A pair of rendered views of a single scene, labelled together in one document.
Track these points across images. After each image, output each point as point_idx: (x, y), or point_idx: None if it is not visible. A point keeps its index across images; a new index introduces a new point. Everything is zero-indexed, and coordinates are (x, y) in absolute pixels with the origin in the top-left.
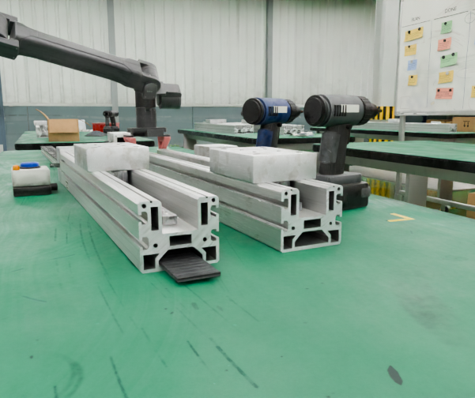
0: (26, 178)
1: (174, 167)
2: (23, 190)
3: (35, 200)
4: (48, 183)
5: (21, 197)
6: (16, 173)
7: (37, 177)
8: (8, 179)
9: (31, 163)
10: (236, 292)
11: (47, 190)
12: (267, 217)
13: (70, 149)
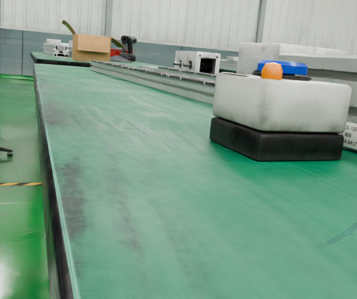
0: (297, 106)
1: None
2: (283, 144)
3: None
4: (342, 129)
5: (280, 164)
6: (277, 88)
7: (322, 107)
8: (123, 103)
9: (299, 63)
10: None
11: (336, 149)
12: None
13: (300, 48)
